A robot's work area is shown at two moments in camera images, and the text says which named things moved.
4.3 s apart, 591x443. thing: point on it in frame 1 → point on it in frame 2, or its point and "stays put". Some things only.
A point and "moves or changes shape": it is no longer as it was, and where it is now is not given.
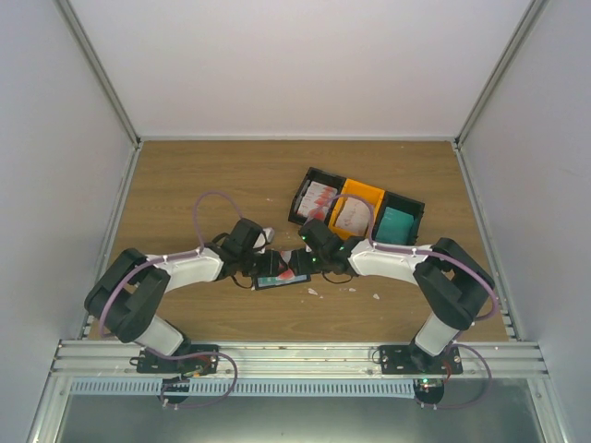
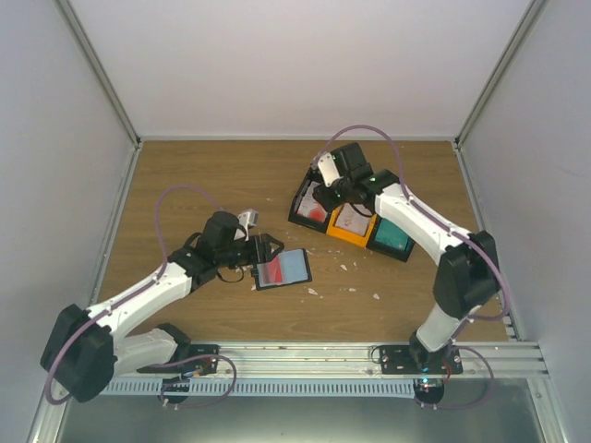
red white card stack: (317, 201) stays put
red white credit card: (288, 273) moves or changes shape
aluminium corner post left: (100, 72) stays put
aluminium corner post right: (498, 75) stays put
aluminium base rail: (116, 360) stays put
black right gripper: (300, 267) → (322, 197)
